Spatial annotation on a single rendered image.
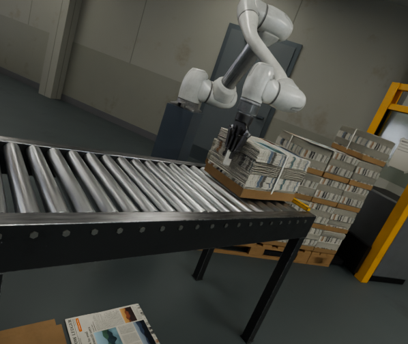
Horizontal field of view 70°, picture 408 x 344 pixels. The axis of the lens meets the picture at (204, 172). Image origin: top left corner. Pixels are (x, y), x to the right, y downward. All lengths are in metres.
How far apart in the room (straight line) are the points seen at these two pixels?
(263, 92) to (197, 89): 0.83
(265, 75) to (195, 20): 4.00
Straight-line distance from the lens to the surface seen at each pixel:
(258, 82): 1.22
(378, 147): 2.86
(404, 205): 3.11
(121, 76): 5.62
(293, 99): 1.30
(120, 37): 5.76
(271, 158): 1.27
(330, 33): 4.77
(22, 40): 7.24
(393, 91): 3.54
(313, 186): 2.57
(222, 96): 2.01
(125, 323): 1.65
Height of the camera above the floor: 1.19
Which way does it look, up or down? 16 degrees down
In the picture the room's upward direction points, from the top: 20 degrees clockwise
